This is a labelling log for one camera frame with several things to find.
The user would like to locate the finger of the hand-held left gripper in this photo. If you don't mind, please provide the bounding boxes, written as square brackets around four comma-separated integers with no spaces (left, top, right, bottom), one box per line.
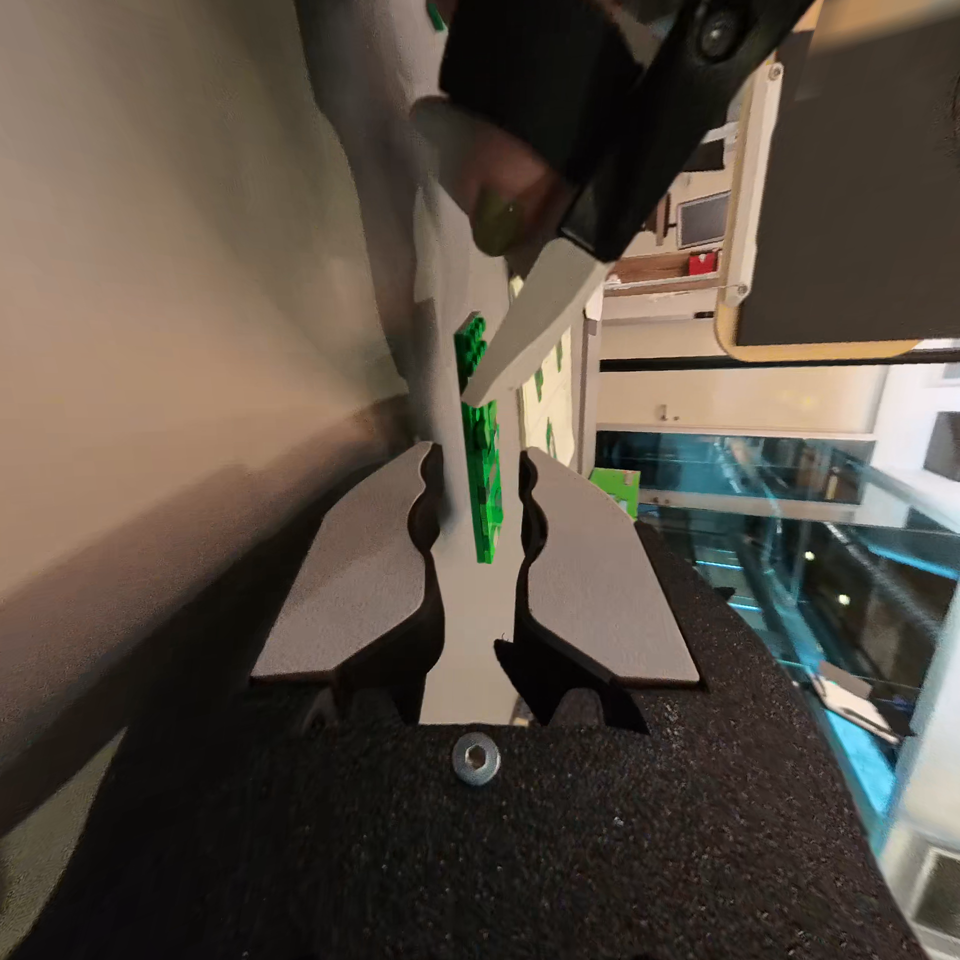
[460,235,613,407]

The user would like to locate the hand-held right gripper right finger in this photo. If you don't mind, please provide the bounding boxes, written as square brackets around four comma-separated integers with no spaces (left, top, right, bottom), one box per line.
[493,447,702,733]

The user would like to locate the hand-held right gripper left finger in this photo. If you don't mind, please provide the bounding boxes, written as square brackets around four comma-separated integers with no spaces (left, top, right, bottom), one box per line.
[251,441,448,726]

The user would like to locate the green studded plate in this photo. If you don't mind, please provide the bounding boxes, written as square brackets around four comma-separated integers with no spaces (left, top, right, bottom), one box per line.
[453,311,501,565]

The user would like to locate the person's left hand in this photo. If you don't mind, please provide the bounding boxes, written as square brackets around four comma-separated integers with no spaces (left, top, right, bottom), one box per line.
[460,138,576,258]

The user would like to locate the building instruction booklet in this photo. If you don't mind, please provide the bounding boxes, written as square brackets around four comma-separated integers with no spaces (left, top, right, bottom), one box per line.
[519,321,580,470]

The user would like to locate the green cardboard toy box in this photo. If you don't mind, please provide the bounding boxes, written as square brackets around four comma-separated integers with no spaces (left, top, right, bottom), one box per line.
[587,465,643,520]

